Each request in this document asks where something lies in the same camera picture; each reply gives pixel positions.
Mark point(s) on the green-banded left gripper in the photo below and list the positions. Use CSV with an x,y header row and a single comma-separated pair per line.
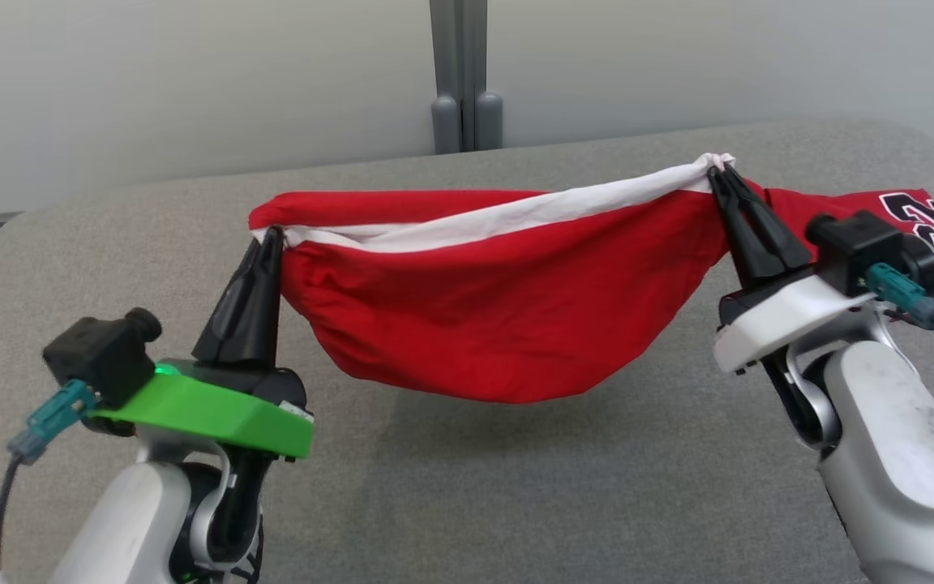
x,y
216,414

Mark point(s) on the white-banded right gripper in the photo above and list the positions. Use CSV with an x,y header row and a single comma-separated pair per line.
x,y
775,320

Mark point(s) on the red shorts white waistband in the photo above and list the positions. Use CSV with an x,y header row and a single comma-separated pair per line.
x,y
499,308

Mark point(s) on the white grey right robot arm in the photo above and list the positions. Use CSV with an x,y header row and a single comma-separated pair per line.
x,y
897,438

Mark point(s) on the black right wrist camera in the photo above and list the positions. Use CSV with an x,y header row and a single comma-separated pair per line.
x,y
856,243

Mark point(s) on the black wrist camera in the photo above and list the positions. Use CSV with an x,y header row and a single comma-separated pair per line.
x,y
856,243
102,357

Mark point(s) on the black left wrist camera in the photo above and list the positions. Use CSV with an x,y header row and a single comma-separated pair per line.
x,y
102,357

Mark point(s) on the grey partition post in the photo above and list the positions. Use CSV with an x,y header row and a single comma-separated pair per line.
x,y
459,57

